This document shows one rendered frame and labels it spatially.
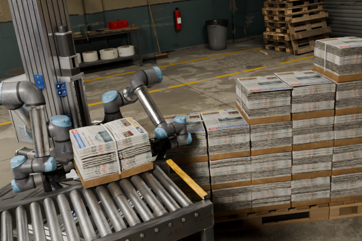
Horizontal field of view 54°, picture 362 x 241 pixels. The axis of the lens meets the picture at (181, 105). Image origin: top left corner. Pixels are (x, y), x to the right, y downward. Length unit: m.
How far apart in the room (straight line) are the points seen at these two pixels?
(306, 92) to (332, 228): 1.04
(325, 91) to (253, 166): 0.69
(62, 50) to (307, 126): 1.69
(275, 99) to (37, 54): 1.55
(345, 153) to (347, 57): 0.68
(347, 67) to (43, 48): 1.93
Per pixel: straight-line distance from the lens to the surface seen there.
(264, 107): 2.38
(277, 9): 8.76
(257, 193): 2.66
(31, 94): 1.94
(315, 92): 2.48
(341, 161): 2.77
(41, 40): 2.40
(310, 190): 2.78
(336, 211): 2.98
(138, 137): 1.89
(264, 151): 2.51
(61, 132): 2.27
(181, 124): 2.19
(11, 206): 1.99
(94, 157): 1.86
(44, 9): 2.40
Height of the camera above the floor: 1.77
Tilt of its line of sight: 19 degrees down
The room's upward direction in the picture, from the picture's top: 5 degrees counter-clockwise
